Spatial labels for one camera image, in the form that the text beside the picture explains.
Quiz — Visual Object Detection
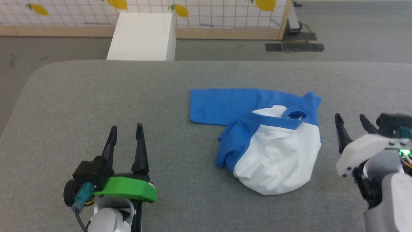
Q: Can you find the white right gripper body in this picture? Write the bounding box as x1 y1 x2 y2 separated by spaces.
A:
336 133 411 178

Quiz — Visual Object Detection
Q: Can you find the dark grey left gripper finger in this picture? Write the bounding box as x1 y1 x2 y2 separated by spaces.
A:
102 126 118 169
131 123 150 173

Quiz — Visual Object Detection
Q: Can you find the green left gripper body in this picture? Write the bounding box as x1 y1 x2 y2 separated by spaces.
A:
93 170 158 232

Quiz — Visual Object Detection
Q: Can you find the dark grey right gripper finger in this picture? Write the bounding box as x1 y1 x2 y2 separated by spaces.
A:
334 113 354 155
359 114 379 134

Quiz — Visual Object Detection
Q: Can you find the blue and white long-sleeve shirt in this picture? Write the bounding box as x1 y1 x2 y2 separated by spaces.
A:
189 88 323 196

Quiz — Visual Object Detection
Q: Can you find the grey fabric table cover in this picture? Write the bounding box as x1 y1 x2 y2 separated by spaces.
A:
0 60 412 232

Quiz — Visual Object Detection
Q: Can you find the white rectangular box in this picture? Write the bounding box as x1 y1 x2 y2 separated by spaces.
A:
106 12 177 61

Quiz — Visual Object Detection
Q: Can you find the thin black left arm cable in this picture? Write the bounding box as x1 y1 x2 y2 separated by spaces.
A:
75 209 89 232

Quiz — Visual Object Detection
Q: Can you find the large dark floor base plate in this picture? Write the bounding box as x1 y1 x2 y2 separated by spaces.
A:
283 31 325 53

